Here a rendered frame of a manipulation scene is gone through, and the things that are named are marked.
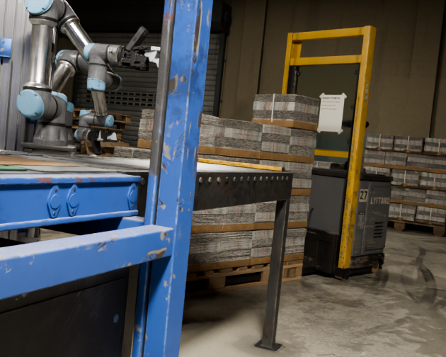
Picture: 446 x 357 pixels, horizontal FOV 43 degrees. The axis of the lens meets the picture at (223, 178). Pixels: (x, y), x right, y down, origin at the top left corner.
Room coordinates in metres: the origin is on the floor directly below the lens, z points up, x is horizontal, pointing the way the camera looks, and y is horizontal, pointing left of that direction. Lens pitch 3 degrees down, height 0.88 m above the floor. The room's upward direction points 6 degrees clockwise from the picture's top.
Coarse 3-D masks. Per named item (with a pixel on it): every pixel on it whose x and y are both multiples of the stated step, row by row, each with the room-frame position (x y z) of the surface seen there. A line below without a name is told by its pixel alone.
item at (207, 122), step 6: (204, 114) 3.26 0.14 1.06; (204, 120) 3.26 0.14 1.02; (210, 120) 3.30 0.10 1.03; (216, 120) 3.33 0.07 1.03; (204, 126) 3.28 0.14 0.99; (210, 126) 3.32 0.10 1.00; (216, 126) 3.34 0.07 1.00; (204, 132) 3.27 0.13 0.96; (210, 132) 3.31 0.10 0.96; (216, 132) 3.35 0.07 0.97; (204, 138) 3.33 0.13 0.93; (210, 138) 3.32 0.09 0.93; (204, 144) 3.28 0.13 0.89; (210, 144) 3.32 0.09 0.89
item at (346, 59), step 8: (336, 56) 4.30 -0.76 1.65; (344, 56) 4.25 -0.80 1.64; (352, 56) 4.20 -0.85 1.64; (360, 56) 4.15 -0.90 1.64; (296, 64) 4.55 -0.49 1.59; (304, 64) 4.50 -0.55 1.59; (312, 64) 4.45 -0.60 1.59; (320, 64) 4.41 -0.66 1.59; (328, 64) 4.37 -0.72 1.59; (336, 64) 4.34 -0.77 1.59
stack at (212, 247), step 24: (216, 216) 3.39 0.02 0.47; (240, 216) 3.54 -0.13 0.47; (264, 216) 3.70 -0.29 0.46; (192, 240) 3.25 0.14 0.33; (216, 240) 3.40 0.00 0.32; (240, 240) 3.54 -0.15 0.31; (264, 240) 3.72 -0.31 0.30; (192, 264) 3.27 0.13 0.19; (264, 264) 3.81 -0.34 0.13; (192, 288) 3.46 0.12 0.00; (216, 288) 3.42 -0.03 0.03; (240, 288) 3.58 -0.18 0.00
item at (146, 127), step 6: (144, 114) 3.38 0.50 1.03; (150, 114) 3.34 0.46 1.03; (144, 120) 3.37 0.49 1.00; (150, 120) 3.36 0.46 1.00; (144, 126) 3.36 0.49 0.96; (150, 126) 3.33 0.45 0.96; (138, 132) 3.40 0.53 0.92; (144, 132) 3.36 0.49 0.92; (150, 132) 3.32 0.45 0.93; (144, 138) 3.35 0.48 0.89; (150, 138) 3.32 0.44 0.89
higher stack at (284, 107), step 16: (256, 96) 4.10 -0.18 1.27; (272, 96) 4.00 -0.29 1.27; (288, 96) 3.89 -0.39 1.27; (304, 96) 3.92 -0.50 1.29; (256, 112) 4.09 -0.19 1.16; (272, 112) 3.98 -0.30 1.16; (288, 112) 3.89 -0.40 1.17; (304, 112) 3.94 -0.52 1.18; (304, 144) 3.95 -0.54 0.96; (304, 176) 4.01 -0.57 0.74; (304, 208) 4.01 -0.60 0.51; (288, 240) 3.91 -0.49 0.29; (288, 272) 3.93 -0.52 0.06
